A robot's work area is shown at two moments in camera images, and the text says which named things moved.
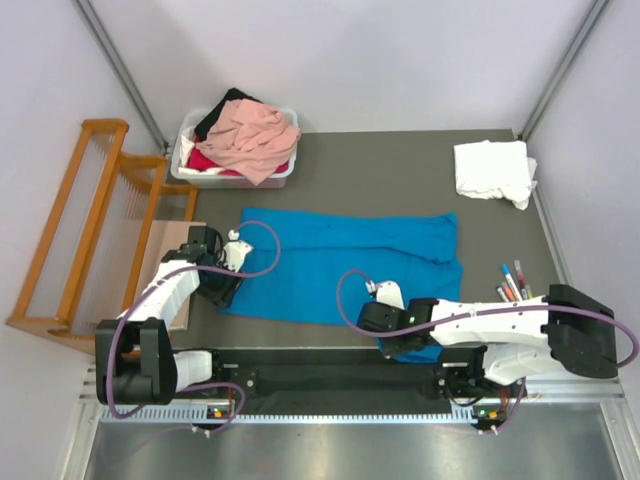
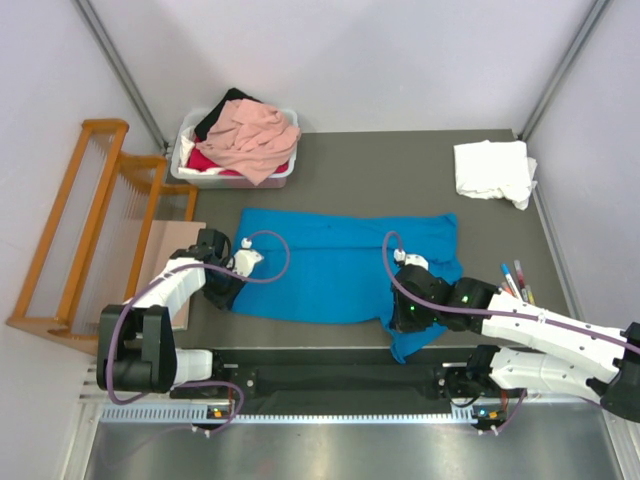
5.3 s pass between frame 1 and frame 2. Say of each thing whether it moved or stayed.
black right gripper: moved
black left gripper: stayed
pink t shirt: stayed
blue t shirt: stayed
